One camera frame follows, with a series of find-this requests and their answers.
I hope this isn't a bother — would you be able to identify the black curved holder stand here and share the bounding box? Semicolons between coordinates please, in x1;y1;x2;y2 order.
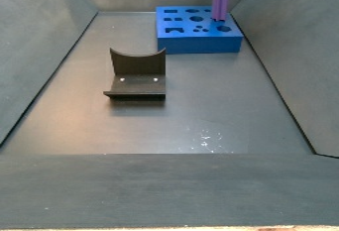
103;50;165;99

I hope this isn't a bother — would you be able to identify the blue shape sorter board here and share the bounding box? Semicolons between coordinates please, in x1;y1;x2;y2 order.
156;6;244;55

